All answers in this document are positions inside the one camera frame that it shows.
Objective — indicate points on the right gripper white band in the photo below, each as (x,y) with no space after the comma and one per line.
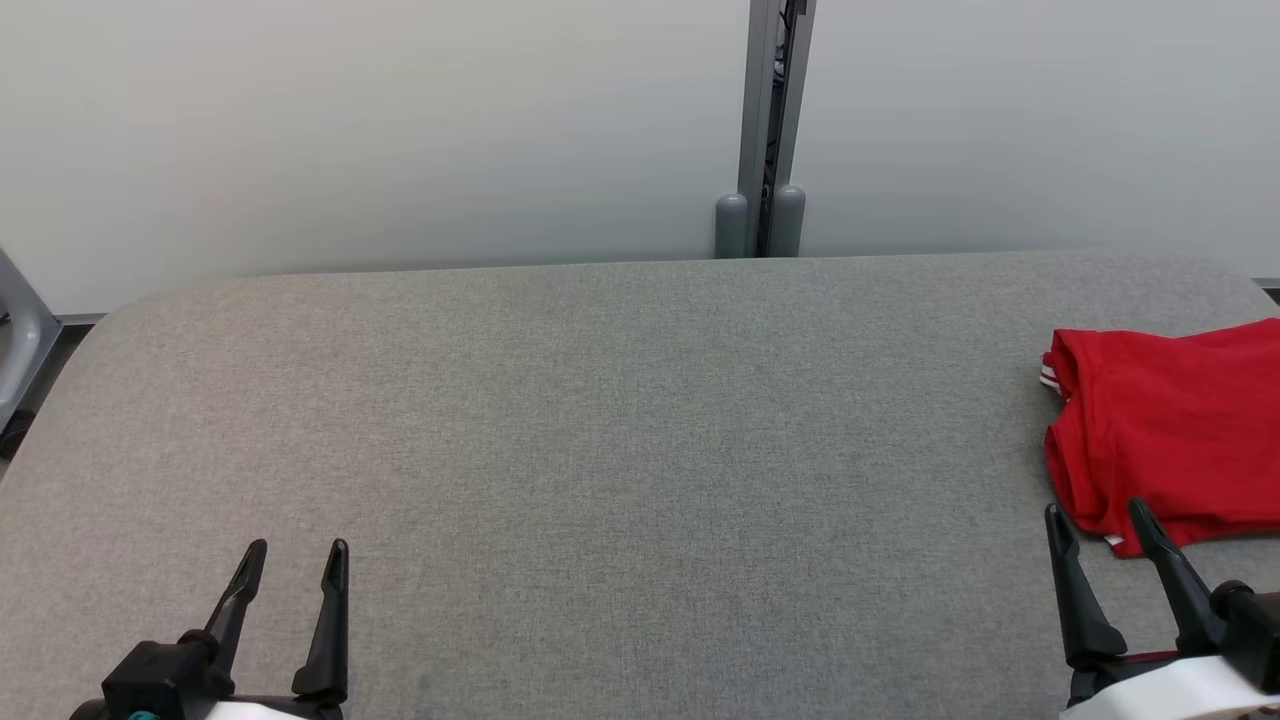
(1170,695)

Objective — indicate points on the grey metal leg with caster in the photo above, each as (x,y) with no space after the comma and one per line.
(20,340)

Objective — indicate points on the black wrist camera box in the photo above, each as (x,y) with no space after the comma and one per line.
(160,680)
(1250,630)

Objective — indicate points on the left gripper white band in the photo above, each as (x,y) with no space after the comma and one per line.
(270,710)

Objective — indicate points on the red basketball jersey white sleeves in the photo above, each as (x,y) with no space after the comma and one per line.
(1170,430)

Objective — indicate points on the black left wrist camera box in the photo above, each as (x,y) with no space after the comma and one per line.
(160,680)

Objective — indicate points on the grey partition post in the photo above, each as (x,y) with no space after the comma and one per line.
(760,100)

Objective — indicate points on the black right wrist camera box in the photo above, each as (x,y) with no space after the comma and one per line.
(1250,630)

